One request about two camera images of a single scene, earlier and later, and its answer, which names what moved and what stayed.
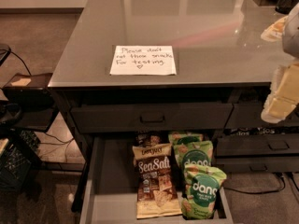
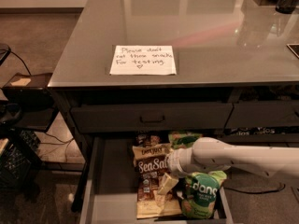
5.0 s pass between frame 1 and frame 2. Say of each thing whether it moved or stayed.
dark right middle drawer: stayed
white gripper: moved
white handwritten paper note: stayed
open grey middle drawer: stayed
